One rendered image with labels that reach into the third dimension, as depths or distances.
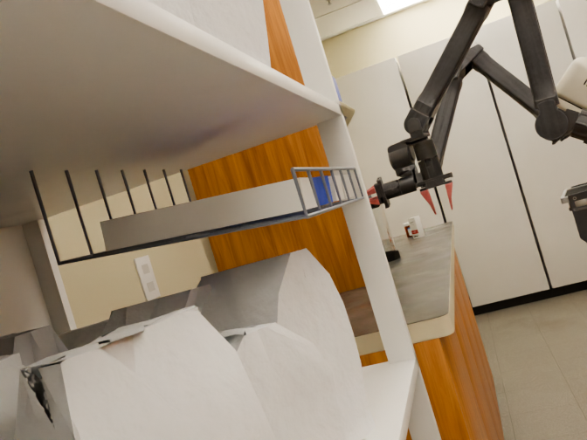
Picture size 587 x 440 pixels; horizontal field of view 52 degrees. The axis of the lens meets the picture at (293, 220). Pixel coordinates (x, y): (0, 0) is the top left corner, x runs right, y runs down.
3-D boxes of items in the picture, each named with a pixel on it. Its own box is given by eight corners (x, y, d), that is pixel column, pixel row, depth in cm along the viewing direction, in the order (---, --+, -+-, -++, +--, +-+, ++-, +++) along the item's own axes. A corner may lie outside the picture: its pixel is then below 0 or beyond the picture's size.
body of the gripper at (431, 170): (417, 189, 171) (410, 164, 171) (453, 178, 168) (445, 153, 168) (417, 189, 164) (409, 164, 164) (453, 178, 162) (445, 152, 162)
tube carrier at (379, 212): (367, 264, 225) (350, 209, 225) (382, 257, 233) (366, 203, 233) (390, 258, 218) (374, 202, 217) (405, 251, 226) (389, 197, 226)
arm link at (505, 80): (472, 33, 197) (473, 45, 207) (442, 65, 199) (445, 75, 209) (582, 118, 182) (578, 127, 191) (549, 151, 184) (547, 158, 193)
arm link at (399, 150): (417, 115, 161) (424, 116, 169) (377, 129, 166) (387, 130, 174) (430, 158, 161) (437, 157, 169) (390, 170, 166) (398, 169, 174)
